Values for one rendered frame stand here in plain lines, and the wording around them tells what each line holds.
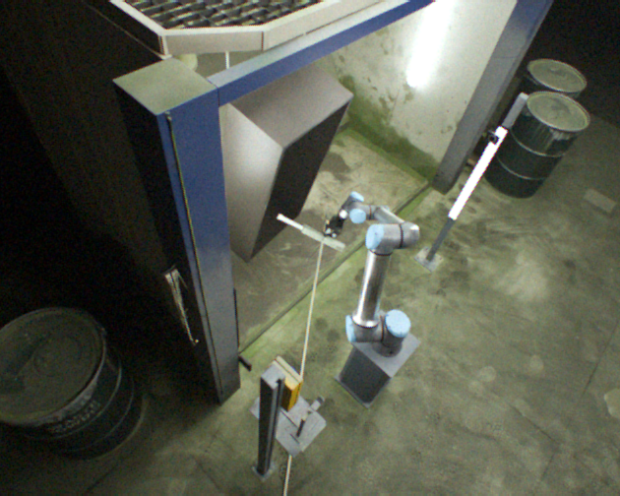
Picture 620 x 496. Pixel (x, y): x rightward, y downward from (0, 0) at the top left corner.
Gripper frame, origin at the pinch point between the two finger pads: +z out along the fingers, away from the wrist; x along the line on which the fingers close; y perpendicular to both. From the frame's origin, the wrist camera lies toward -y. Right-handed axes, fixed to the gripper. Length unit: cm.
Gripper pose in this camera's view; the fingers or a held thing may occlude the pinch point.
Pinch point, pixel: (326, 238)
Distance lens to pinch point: 274.8
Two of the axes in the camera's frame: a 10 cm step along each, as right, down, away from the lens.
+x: -8.6, -4.3, -2.9
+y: 0.2, -5.9, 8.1
